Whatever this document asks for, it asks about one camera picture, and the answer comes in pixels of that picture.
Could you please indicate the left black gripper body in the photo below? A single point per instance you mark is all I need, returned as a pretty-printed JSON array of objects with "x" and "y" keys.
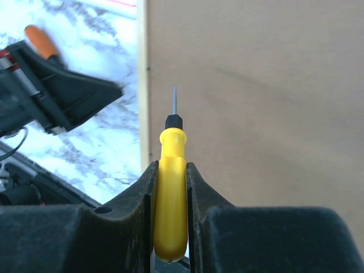
[{"x": 19, "y": 94}]

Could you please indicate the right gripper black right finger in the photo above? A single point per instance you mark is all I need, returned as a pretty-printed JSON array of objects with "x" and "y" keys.
[{"x": 227, "y": 238}]

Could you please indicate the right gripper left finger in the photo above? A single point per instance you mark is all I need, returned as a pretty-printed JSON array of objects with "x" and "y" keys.
[{"x": 113, "y": 237}]

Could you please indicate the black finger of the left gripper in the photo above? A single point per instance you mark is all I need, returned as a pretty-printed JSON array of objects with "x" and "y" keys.
[{"x": 67, "y": 99}]

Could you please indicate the small yellow screwdriver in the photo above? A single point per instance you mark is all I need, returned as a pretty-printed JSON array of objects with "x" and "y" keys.
[{"x": 171, "y": 212}]

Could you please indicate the wooden picture frame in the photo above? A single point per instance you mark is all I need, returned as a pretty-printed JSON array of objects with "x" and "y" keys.
[{"x": 271, "y": 95}]

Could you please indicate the white PVC pipe rack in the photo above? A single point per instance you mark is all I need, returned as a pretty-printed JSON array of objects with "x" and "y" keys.
[{"x": 126, "y": 9}]

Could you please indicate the orange handled screwdriver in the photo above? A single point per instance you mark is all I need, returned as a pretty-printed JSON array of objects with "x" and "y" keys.
[{"x": 43, "y": 45}]

